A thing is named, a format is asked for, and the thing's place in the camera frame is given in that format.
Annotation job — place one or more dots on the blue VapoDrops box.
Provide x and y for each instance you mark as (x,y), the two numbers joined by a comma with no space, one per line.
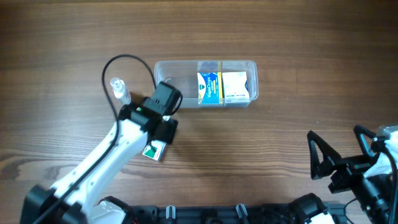
(210,88)

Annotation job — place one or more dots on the clear plastic container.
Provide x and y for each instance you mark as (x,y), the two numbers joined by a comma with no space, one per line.
(182,74)

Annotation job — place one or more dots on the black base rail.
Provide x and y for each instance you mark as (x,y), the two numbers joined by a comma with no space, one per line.
(199,214)

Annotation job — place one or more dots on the white medicine box in container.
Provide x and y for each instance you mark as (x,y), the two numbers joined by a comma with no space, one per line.
(234,85)

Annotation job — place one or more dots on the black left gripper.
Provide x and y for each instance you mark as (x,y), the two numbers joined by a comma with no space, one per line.
(170,130)

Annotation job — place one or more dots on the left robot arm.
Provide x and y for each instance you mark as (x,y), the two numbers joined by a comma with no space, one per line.
(74,198)

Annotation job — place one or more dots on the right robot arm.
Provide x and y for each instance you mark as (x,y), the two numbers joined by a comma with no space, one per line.
(377,195)

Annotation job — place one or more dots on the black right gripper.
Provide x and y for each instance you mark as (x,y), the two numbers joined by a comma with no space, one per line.
(342,172)

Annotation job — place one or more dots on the white green Panadol box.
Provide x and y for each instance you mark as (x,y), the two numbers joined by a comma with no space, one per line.
(154,150)

